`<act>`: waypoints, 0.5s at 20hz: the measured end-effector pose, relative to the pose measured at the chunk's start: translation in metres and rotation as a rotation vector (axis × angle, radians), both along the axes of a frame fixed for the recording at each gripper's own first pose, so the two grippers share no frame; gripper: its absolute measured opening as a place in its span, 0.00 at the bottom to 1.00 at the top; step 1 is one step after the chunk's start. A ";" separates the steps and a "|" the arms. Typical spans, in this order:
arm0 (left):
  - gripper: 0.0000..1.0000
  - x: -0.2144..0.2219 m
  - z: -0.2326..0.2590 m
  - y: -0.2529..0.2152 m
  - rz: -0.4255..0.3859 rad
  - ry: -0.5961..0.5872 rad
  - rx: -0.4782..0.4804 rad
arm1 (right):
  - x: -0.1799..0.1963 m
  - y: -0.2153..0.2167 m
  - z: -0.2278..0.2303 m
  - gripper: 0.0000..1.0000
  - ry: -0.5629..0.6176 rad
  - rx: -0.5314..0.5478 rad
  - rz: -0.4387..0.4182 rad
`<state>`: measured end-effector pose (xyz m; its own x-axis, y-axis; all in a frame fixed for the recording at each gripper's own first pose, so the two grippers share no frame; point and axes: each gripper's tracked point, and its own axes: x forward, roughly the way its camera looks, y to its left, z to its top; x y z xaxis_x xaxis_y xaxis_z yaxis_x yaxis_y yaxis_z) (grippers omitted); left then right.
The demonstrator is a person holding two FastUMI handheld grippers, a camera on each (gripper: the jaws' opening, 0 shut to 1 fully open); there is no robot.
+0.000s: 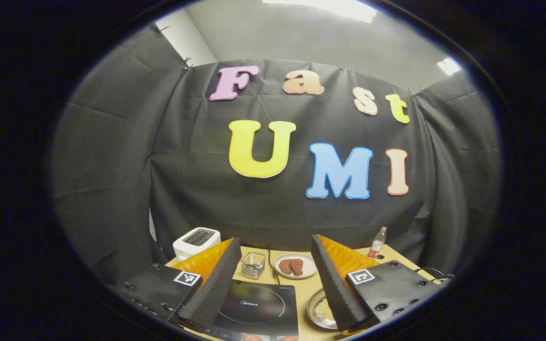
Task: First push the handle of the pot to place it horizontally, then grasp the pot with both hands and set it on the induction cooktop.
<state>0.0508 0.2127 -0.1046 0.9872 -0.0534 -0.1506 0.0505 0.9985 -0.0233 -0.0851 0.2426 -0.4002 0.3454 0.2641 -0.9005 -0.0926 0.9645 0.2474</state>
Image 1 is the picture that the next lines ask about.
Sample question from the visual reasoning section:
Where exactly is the white toaster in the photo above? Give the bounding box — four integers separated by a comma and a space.
173, 227, 221, 262

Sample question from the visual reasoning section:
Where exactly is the steel pot with soybeans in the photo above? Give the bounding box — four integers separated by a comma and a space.
306, 288, 340, 331

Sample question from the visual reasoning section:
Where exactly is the white plate with meat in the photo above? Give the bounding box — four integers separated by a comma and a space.
273, 253, 319, 280

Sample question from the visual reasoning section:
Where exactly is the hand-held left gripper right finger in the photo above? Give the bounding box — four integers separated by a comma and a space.
311, 234, 444, 332

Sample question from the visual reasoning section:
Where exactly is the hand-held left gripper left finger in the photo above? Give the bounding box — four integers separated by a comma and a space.
112, 237, 243, 334

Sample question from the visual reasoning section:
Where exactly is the clear water bottle red label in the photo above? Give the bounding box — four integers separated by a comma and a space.
368, 226, 388, 259

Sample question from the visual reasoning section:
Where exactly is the clear glass container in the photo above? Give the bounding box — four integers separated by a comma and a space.
241, 251, 266, 280

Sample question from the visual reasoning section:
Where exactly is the black induction cooktop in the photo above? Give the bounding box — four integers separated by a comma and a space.
207, 279, 300, 341

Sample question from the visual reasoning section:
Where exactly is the black cooktop power cable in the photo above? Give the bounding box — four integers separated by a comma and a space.
268, 250, 281, 286

